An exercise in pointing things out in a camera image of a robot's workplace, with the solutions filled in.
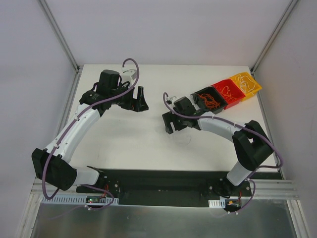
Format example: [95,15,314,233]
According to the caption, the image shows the white cables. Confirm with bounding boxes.
[173,135,193,146]
[234,73,257,96]

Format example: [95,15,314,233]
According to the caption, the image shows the orange cables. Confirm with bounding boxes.
[198,93,222,110]

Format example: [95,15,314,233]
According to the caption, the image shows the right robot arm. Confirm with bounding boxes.
[162,93,273,196]

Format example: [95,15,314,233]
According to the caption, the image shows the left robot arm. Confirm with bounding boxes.
[31,69,149,193]

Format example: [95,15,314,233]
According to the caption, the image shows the black plastic bin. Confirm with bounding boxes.
[191,86,227,114]

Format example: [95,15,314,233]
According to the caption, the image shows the red plastic bin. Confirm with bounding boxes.
[212,79,245,110]

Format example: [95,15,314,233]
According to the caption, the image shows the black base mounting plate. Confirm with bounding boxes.
[75,169,253,208]

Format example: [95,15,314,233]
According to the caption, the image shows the yellow plastic bin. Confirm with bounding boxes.
[230,72,262,101]

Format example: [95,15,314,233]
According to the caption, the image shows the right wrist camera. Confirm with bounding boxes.
[166,96,178,105]

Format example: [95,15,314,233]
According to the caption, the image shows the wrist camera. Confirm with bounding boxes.
[166,96,178,105]
[121,69,137,84]

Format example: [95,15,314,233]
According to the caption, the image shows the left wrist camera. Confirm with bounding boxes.
[121,69,137,84]

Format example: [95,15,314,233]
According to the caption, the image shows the left aluminium frame post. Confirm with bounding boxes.
[37,0,80,72]

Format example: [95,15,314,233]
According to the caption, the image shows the aluminium frame post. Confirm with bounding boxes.
[250,0,300,76]
[37,0,80,72]

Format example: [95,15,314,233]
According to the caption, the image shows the right white cable duct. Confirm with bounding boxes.
[208,199,226,209]

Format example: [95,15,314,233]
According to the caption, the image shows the white cable duct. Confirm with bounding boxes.
[42,195,119,206]
[208,199,226,209]

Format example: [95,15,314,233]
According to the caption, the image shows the left white cable duct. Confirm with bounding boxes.
[42,195,119,206]

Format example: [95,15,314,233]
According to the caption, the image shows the right aluminium frame post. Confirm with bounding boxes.
[250,0,300,76]

